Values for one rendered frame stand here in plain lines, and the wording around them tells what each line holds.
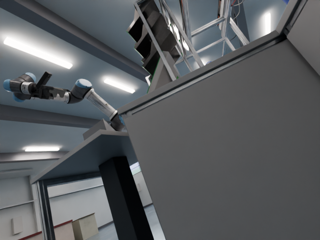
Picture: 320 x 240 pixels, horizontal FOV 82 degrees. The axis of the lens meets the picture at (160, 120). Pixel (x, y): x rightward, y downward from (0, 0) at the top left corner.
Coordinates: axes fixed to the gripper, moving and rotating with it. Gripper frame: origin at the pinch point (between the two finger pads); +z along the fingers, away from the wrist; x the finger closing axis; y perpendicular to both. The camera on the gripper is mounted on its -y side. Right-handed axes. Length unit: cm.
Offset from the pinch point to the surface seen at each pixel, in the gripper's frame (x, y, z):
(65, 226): -570, 533, -209
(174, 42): -7, -41, 64
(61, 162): 14.5, 41.2, 7.5
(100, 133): 27.1, 18.6, 30.4
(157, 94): 40, -4, 56
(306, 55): 55, -24, 106
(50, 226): 13, 82, 4
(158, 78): 7, -14, 56
